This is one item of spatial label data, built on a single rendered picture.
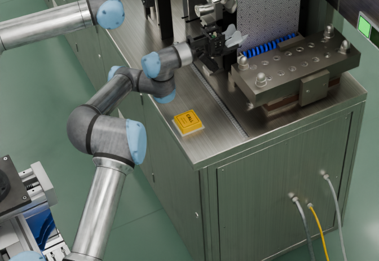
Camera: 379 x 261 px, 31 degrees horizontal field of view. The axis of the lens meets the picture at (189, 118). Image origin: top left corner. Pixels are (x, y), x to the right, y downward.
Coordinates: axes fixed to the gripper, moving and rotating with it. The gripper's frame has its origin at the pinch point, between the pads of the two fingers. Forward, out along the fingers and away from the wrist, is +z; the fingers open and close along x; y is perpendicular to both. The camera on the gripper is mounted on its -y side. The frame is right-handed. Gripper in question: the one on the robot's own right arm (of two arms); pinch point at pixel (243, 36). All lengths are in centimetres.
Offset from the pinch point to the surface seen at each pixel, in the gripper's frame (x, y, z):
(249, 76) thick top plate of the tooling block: -12.0, -6.0, -4.5
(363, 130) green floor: 22, -109, 80
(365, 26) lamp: -24.4, 10.0, 28.9
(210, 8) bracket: 8.1, 9.2, -7.9
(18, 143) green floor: 97, -109, -75
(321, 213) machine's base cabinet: -26, -82, 21
